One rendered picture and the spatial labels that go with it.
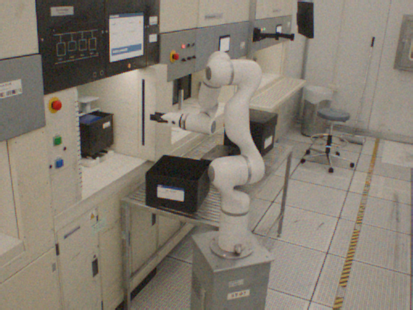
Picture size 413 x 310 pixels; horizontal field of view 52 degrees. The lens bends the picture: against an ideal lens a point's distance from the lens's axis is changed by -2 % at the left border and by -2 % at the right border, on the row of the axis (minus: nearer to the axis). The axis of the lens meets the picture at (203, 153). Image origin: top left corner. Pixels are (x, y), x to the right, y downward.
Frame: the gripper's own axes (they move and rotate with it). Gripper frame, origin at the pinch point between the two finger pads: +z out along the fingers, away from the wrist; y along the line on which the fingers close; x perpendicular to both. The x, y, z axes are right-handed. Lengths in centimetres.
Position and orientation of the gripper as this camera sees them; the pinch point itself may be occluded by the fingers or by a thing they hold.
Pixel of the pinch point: (156, 116)
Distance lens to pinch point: 219.8
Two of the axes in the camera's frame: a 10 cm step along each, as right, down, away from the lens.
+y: 4.1, -3.1, 8.6
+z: -9.1, -1.9, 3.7
